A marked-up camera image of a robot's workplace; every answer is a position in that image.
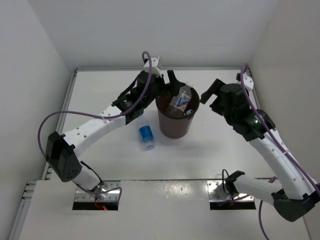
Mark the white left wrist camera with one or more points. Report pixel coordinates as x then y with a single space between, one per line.
153 66

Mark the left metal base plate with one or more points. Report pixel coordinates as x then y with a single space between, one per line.
113 193

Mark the metal table edge rail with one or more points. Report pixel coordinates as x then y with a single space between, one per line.
103 69

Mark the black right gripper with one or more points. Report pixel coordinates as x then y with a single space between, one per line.
214 89

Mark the blue label water bottle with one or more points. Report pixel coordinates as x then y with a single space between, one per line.
147 141

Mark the clear plastic bottle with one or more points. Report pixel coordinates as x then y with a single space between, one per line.
189 112

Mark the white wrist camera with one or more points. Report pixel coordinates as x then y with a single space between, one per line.
247 80
153 66

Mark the orange label clear bottle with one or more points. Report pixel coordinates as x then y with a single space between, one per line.
179 103

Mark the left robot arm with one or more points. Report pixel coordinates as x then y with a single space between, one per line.
63 150

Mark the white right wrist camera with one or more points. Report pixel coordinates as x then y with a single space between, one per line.
247 80

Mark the brown plastic waste bin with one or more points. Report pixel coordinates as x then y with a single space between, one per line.
173 126

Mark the metal base plate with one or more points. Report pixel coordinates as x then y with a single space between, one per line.
218 193
113 193

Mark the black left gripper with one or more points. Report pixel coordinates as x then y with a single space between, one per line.
173 86

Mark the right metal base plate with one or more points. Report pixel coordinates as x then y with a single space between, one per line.
218 193

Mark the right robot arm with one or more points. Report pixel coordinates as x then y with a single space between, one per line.
295 195

